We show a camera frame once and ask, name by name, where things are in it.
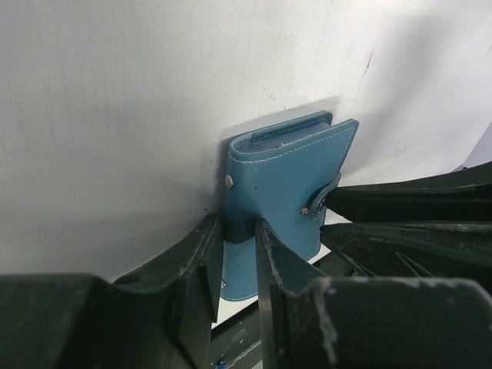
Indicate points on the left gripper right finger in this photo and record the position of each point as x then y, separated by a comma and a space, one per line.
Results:
310, 320

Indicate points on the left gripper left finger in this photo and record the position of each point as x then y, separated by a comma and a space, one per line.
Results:
157, 316

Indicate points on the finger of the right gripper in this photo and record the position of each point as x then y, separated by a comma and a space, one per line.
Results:
413, 249
457, 196

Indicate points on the blue card holder wallet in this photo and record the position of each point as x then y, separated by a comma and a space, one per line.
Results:
281, 173

